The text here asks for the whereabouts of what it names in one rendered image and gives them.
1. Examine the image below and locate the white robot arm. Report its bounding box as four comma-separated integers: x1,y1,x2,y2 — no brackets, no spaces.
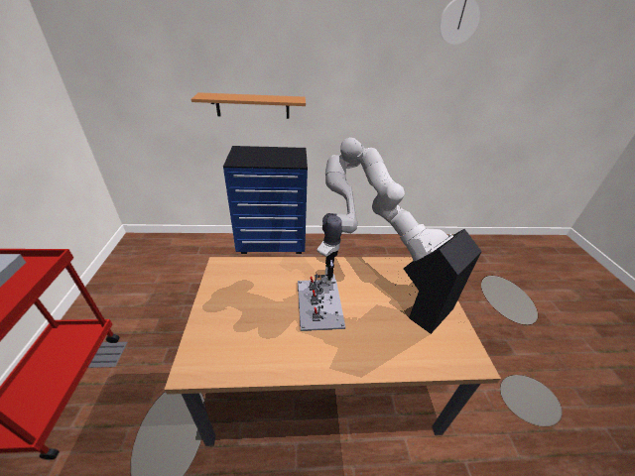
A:
317,138,453,262

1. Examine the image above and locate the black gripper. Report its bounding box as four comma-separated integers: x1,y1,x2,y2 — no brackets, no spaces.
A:
325,251,338,285

